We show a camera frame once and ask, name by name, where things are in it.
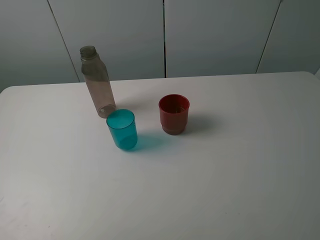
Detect red plastic cup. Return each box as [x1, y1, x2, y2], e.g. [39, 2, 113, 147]
[158, 94, 190, 136]

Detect teal translucent plastic cup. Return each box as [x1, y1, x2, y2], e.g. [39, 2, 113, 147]
[106, 109, 138, 151]

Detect clear brownish plastic bottle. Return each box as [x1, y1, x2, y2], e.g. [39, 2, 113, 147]
[79, 45, 117, 119]

